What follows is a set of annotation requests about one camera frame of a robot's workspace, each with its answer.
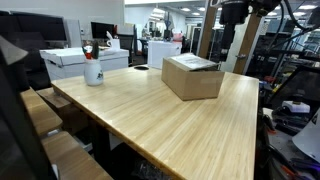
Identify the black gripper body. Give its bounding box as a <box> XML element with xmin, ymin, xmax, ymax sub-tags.
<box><xmin>219</xmin><ymin>1</ymin><xmax>250</xmax><ymax>26</ymax></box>

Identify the white cardboard storage box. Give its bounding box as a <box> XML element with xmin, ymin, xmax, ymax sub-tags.
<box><xmin>39</xmin><ymin>47</ymin><xmax>130</xmax><ymax>82</ymax></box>

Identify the brown floor cardboard box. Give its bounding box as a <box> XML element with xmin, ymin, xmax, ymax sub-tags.
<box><xmin>36</xmin><ymin>86</ymin><xmax>90</xmax><ymax>135</ymax></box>

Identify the white cabinet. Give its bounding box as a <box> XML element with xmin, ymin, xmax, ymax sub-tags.
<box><xmin>147</xmin><ymin>40</ymin><xmax>183</xmax><ymax>70</ymax></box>

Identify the black tilted screen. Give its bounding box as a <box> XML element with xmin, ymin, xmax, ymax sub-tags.
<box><xmin>267</xmin><ymin>64</ymin><xmax>320</xmax><ymax>111</ymax></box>

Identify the black table grommet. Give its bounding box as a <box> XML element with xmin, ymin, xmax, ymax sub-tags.
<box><xmin>133</xmin><ymin>64</ymin><xmax>150</xmax><ymax>72</ymax></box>

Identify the small white device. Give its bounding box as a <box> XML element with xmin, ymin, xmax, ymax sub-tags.
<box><xmin>281</xmin><ymin>100</ymin><xmax>311</xmax><ymax>115</ymax></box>

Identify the small black monitor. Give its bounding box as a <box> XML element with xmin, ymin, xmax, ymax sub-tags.
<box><xmin>90</xmin><ymin>21</ymin><xmax>116</xmax><ymax>40</ymax></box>

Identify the white curved panel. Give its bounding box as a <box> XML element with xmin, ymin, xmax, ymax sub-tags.
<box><xmin>292</xmin><ymin>107</ymin><xmax>320</xmax><ymax>165</ymax></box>

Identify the white vase with pens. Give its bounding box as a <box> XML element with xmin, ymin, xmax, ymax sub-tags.
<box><xmin>81</xmin><ymin>40</ymin><xmax>105</xmax><ymax>87</ymax></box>

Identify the large black monitor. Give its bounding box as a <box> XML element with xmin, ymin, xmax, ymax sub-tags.
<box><xmin>0</xmin><ymin>10</ymin><xmax>68</xmax><ymax>43</ymax></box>

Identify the wooden bench plank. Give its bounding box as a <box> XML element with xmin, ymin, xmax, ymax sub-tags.
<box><xmin>19</xmin><ymin>86</ymin><xmax>64</xmax><ymax>138</ymax></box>
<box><xmin>41</xmin><ymin>130</ymin><xmax>115</xmax><ymax>180</ymax></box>

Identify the black foreground stand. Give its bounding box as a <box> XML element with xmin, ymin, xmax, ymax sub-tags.
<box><xmin>0</xmin><ymin>34</ymin><xmax>58</xmax><ymax>180</ymax></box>

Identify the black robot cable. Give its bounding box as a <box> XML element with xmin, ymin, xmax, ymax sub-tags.
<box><xmin>264</xmin><ymin>0</ymin><xmax>320</xmax><ymax>52</ymax></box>

